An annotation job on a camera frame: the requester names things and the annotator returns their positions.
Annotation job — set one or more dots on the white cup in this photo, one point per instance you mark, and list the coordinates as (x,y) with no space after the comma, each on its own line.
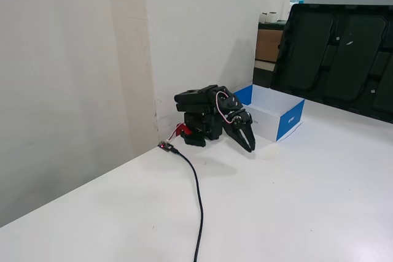
(273,17)
(264,17)

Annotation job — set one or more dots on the small controller board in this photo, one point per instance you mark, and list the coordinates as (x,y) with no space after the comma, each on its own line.
(165,146)

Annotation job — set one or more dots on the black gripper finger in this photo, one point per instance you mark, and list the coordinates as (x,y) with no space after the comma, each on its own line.
(237,137)
(250,137)

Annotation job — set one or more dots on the black plastic tray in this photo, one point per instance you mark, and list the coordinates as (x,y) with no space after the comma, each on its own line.
(337,59)

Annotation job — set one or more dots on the brown cardboard box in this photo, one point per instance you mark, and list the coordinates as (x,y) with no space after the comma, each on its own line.
(267,44)

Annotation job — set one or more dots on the red clamp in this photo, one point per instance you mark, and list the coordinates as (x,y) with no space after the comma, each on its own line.
(183,129)

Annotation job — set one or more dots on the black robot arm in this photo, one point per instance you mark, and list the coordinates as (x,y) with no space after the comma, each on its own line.
(196,111)

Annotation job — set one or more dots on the blue and white cardboard box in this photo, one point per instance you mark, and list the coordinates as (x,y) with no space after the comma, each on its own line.
(285,117)

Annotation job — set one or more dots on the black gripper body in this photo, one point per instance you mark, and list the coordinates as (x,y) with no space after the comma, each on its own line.
(239,124)

